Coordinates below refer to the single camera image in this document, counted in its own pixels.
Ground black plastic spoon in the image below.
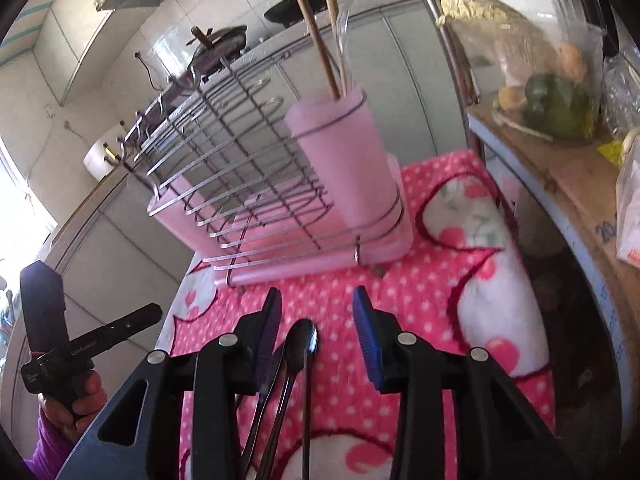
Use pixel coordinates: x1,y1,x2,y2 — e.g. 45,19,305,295
256,318,318,479

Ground light wooden chopstick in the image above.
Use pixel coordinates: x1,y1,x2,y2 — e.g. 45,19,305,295
296,0,340,101

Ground left hand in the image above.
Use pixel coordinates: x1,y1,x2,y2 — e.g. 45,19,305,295
38,370,107,443

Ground pink polka dot towel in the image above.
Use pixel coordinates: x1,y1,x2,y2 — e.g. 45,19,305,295
158,148,558,480

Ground pink utensil cup left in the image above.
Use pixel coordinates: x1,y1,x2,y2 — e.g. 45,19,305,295
146,176,231,258

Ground pink utensil cup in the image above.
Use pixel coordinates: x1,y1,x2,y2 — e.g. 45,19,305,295
284,87,399,240
146,176,231,258

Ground pink plastic drip tray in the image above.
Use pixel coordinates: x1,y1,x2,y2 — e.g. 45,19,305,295
205,154,413,287

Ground white rice cooker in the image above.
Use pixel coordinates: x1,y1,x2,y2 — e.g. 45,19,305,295
84,140,122,182

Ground metal storage shelf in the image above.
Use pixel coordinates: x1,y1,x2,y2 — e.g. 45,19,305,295
437,26,639,427

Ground pink utensil cup right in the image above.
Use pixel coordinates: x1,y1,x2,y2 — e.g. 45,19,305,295
284,87,399,240

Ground orange white food bag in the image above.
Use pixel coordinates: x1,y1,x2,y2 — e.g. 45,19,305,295
615,128,640,268

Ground black wok with lid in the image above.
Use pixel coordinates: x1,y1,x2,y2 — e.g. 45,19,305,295
186,25,247,80

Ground clear container with vegetables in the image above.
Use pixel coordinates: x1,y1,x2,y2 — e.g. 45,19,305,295
438,0,605,145

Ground metal wire dish rack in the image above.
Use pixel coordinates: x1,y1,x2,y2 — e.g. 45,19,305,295
102,49,407,286

